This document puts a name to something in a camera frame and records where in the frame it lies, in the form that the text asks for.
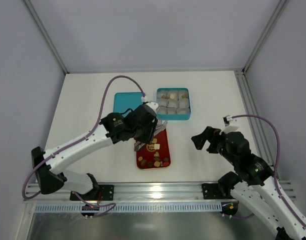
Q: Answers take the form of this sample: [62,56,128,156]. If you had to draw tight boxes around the silver metal tongs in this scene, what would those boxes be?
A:
[134,120,168,152]

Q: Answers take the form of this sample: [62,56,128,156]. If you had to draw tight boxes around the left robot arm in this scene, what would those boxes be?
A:
[31,101,159,196]

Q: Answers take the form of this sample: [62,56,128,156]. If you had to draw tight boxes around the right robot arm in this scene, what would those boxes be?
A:
[191,126,306,240]

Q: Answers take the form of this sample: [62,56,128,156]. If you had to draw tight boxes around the brown trapezoid chocolate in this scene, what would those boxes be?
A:
[140,159,147,167]

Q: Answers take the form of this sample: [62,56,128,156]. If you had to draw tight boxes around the white paper cup liner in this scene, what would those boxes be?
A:
[167,99,179,109]
[167,107,177,115]
[178,90,189,100]
[157,106,168,115]
[167,90,179,100]
[176,108,191,115]
[157,98,169,107]
[156,90,168,99]
[178,98,190,109]

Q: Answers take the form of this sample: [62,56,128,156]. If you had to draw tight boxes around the teal tin lid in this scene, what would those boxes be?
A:
[113,92,142,116]

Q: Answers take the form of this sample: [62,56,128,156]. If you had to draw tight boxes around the red rectangular tray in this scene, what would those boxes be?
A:
[135,129,171,170]

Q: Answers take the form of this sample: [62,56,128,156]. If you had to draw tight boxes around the teal square tin box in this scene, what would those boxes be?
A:
[156,87,191,121]

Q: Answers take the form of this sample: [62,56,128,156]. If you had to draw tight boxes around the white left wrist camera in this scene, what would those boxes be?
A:
[141,96,159,111]

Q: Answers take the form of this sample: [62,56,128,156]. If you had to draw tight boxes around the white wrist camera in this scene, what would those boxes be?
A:
[221,115,239,134]
[141,96,159,111]

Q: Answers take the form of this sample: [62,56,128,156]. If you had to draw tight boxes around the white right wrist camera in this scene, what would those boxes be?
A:
[221,115,239,134]

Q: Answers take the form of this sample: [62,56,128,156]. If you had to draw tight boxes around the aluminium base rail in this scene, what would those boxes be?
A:
[22,181,296,204]

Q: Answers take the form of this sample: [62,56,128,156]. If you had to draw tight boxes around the grey slotted cable duct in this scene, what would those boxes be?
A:
[34,202,222,214]

